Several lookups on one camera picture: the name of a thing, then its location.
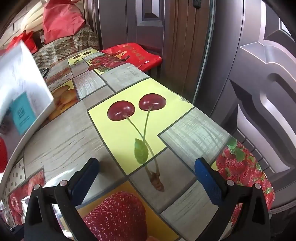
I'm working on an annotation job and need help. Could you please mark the fruit print tablecloth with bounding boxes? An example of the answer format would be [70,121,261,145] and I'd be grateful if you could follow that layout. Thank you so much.
[0,47,275,241]

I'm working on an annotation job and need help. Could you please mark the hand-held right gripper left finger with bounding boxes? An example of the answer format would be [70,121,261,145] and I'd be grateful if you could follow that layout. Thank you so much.
[24,158,100,241]

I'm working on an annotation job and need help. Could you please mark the plaid cloth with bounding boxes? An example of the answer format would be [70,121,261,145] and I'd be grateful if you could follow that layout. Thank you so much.
[32,24,100,70]

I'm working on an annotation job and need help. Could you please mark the large red plastic bag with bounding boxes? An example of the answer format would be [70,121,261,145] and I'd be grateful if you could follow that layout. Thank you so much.
[43,0,86,44]

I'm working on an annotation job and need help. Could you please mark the grey metal door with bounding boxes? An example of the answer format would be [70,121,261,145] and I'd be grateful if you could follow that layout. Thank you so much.
[208,0,296,209]
[92,0,178,52]

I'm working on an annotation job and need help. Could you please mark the small red bag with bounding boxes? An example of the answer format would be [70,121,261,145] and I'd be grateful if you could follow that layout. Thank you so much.
[6,31,37,54]

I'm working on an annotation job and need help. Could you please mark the red gift bag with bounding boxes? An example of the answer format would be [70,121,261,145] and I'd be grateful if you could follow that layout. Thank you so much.
[100,42,162,71]

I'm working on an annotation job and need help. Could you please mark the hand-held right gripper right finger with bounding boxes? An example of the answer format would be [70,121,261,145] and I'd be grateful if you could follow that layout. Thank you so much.
[194,158,271,241]

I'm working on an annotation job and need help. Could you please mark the white cardboard box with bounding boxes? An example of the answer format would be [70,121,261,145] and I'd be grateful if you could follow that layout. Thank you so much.
[0,40,56,183]

